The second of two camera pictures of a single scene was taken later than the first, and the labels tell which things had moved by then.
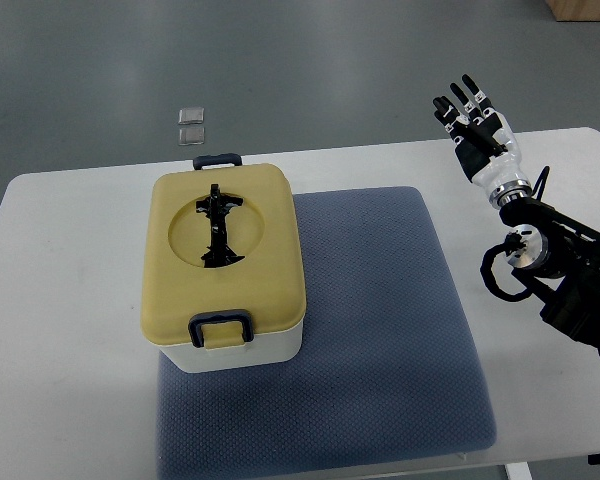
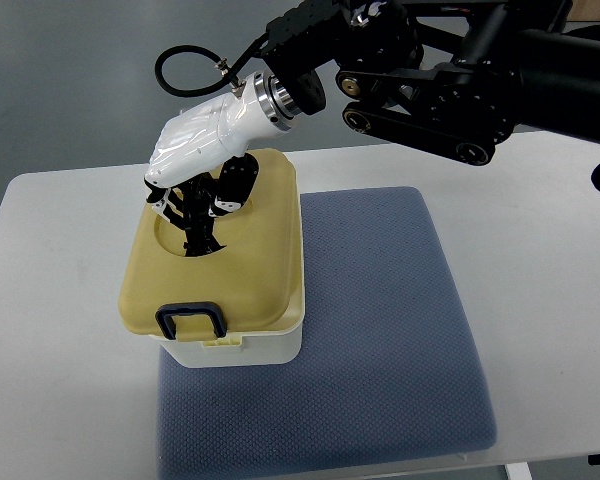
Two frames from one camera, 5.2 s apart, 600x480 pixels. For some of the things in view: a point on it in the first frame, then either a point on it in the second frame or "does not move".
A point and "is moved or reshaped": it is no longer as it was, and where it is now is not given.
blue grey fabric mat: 388,366 does not move
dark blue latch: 219,316 to 164,317
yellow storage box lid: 221,238 is moved or reshaped
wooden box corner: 585,10 does not move
